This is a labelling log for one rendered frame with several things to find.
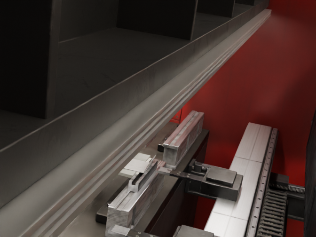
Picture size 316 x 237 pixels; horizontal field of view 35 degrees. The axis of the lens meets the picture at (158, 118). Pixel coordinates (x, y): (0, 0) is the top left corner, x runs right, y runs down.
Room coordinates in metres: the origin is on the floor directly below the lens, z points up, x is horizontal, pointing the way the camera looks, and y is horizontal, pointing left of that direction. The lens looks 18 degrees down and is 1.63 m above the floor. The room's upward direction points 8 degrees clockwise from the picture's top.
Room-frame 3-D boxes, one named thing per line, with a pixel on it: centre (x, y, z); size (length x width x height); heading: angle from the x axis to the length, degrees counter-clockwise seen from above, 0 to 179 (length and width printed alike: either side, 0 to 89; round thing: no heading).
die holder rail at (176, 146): (1.99, -0.12, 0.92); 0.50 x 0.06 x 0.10; 166
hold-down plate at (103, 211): (1.43, 0.08, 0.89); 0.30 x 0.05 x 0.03; 166
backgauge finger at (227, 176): (1.41, -0.14, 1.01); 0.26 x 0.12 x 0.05; 76
